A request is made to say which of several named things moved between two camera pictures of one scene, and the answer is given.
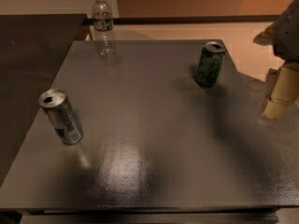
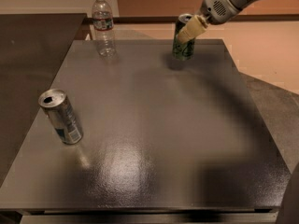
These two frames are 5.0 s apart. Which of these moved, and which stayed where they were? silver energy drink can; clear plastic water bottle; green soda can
Moved: green soda can
Stayed: clear plastic water bottle; silver energy drink can
